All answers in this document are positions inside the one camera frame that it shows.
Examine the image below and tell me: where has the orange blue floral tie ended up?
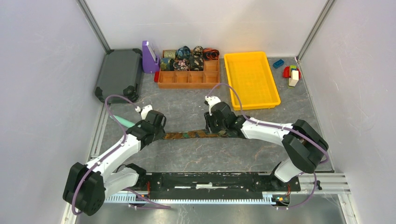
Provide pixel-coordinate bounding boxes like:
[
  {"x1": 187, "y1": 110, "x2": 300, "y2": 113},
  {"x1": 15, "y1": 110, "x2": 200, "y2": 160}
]
[{"x1": 163, "y1": 130, "x2": 239, "y2": 140}]

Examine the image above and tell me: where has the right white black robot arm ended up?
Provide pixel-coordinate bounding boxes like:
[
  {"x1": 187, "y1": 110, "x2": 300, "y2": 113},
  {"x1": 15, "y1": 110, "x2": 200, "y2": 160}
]
[{"x1": 205, "y1": 97, "x2": 329, "y2": 190}]

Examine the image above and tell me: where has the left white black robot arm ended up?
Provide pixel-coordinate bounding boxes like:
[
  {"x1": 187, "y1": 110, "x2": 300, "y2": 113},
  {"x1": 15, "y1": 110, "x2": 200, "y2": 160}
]
[{"x1": 62, "y1": 110, "x2": 166, "y2": 216}]

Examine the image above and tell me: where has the teal green pen tool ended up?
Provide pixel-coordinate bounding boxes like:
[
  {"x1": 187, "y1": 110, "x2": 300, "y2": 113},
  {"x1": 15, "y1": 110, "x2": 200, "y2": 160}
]
[{"x1": 112, "y1": 115, "x2": 135, "y2": 128}]

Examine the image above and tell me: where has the orange compartment organizer box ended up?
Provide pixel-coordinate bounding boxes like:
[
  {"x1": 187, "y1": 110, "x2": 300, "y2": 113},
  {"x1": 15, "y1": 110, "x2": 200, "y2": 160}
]
[{"x1": 157, "y1": 60, "x2": 220, "y2": 89}]

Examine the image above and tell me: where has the small red block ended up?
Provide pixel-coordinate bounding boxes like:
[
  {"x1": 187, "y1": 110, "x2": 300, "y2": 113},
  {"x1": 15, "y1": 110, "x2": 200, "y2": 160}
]
[{"x1": 154, "y1": 71, "x2": 160, "y2": 83}]

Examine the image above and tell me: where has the yellow plastic tray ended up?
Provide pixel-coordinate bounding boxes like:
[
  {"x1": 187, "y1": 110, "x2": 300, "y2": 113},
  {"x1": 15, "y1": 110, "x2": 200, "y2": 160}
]
[{"x1": 224, "y1": 51, "x2": 281, "y2": 111}]

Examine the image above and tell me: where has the dark grey suitcase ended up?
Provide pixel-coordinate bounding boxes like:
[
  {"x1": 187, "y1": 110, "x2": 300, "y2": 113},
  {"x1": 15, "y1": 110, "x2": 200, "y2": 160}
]
[{"x1": 94, "y1": 48, "x2": 143, "y2": 103}]

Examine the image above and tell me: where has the black floral rolled tie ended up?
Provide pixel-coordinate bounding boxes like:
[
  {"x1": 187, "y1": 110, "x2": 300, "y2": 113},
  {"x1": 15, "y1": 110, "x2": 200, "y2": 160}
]
[{"x1": 189, "y1": 55, "x2": 204, "y2": 71}]

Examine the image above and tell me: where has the teal navy rolled tie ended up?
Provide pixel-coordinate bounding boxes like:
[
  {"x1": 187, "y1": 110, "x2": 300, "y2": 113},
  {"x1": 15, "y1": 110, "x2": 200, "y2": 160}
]
[{"x1": 160, "y1": 57, "x2": 175, "y2": 71}]

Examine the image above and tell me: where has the purple dispenser stand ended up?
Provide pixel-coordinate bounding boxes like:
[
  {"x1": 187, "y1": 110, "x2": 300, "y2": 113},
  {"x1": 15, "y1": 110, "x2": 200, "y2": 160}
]
[{"x1": 142, "y1": 41, "x2": 160, "y2": 73}]

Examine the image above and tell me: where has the pink floral rolled tie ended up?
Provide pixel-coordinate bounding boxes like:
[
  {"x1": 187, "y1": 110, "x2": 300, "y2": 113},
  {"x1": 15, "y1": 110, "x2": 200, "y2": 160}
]
[{"x1": 174, "y1": 59, "x2": 190, "y2": 71}]

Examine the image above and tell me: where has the orange black rolled tie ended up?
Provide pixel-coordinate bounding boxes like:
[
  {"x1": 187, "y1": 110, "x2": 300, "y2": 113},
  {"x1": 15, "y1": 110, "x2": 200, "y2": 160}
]
[{"x1": 203, "y1": 48, "x2": 220, "y2": 61}]

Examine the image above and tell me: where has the black yellow rolled tie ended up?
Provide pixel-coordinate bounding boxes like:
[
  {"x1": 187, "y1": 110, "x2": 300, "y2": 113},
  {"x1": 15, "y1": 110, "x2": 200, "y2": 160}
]
[{"x1": 192, "y1": 46, "x2": 204, "y2": 57}]

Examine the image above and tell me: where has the olive patterned rolled tie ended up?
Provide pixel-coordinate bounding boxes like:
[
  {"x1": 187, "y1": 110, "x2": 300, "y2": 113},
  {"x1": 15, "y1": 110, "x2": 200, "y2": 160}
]
[{"x1": 163, "y1": 50, "x2": 176, "y2": 60}]

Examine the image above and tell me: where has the dark blue rolled tie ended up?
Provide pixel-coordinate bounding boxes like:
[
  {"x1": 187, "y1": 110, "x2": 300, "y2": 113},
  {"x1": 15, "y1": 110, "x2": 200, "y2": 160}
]
[{"x1": 176, "y1": 46, "x2": 191, "y2": 60}]

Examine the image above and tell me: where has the blue toy brick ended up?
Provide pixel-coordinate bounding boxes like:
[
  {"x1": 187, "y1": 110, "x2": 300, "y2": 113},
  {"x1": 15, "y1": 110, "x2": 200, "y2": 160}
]
[{"x1": 273, "y1": 59, "x2": 284, "y2": 69}]

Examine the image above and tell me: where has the red toy block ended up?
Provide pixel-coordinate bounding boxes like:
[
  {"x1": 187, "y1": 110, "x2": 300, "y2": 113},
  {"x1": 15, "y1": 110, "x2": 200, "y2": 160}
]
[{"x1": 283, "y1": 66, "x2": 301, "y2": 79}]

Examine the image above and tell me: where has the cream toy block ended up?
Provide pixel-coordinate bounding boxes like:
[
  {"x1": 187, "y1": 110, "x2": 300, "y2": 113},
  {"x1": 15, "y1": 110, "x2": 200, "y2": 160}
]
[{"x1": 288, "y1": 69, "x2": 299, "y2": 87}]

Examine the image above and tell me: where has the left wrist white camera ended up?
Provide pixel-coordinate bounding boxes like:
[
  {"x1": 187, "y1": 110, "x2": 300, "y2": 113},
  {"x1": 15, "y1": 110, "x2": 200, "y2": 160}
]
[{"x1": 135, "y1": 105, "x2": 153, "y2": 120}]

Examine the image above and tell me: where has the wrist white camera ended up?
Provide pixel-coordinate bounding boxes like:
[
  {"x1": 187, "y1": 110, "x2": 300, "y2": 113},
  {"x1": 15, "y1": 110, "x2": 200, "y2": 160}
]
[
  {"x1": 205, "y1": 96, "x2": 221, "y2": 116},
  {"x1": 135, "y1": 105, "x2": 153, "y2": 120}
]

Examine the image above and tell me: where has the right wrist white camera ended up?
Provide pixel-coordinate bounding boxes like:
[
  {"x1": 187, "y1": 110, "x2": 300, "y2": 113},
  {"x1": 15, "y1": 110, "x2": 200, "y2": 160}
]
[{"x1": 205, "y1": 96, "x2": 221, "y2": 116}]

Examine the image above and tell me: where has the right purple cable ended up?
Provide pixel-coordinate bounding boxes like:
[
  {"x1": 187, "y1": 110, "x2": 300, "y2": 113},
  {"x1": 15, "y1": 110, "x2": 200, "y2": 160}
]
[{"x1": 206, "y1": 83, "x2": 331, "y2": 210}]

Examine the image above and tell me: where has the purple cable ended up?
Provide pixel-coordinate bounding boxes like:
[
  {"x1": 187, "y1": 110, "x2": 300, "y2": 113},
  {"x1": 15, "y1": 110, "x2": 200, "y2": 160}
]
[
  {"x1": 71, "y1": 94, "x2": 171, "y2": 216},
  {"x1": 206, "y1": 83, "x2": 331, "y2": 210}
]

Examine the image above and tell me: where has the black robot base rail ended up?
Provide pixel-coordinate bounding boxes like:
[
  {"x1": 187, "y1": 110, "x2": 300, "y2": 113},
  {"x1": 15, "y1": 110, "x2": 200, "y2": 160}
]
[{"x1": 132, "y1": 172, "x2": 301, "y2": 200}]

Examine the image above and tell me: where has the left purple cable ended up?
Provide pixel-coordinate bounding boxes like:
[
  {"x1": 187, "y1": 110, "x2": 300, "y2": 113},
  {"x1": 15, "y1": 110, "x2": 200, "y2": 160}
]
[{"x1": 71, "y1": 94, "x2": 171, "y2": 216}]

